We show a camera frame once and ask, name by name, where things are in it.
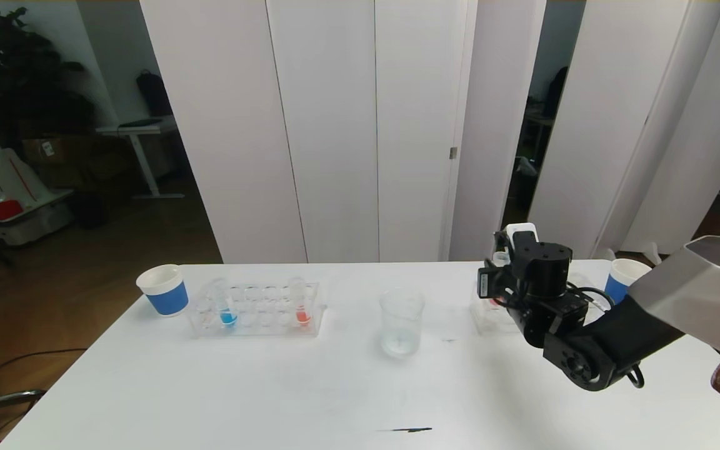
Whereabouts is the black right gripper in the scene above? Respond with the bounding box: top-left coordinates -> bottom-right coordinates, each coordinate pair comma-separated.
477,258 -> 516,299

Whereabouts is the test tube with red pigment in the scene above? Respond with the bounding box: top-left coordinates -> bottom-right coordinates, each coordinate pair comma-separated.
488,251 -> 511,310
289,278 -> 314,328

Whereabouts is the test tube with blue pigment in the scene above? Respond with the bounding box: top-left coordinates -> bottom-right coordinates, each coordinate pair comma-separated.
210,279 -> 239,329

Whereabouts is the clear acrylic test tube rack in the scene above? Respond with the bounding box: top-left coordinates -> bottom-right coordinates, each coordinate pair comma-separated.
470,279 -> 611,336
187,281 -> 327,339

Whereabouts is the clear glass beaker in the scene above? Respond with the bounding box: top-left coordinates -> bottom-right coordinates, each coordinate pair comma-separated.
379,288 -> 426,359

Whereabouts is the blue and white paper cup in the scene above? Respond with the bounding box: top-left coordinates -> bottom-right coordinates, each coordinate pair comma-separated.
604,259 -> 653,305
136,264 -> 189,318

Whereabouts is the white partition panel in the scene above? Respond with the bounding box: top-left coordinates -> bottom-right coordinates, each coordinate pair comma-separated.
374,0 -> 479,263
621,0 -> 720,257
447,0 -> 548,263
526,0 -> 720,262
265,0 -> 380,264
140,0 -> 308,265

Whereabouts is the white office desk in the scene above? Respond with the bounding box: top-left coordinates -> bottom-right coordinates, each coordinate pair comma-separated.
96,117 -> 186,201

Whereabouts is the black backpack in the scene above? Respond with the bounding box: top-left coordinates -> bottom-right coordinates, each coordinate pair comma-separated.
136,70 -> 173,118

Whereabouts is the brown cardboard box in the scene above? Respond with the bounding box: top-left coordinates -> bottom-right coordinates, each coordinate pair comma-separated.
21,137 -> 95,187

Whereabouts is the white wheeled machine base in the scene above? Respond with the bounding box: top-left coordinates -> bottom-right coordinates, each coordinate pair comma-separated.
0,149 -> 76,246

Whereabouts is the grey metal chair leg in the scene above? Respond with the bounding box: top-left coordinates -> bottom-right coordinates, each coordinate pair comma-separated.
0,391 -> 47,416

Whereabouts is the dark green potted plant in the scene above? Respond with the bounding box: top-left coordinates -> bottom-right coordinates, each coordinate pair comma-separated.
0,0 -> 95,151

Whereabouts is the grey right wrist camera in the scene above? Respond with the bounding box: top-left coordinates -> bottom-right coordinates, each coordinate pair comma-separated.
506,223 -> 538,251

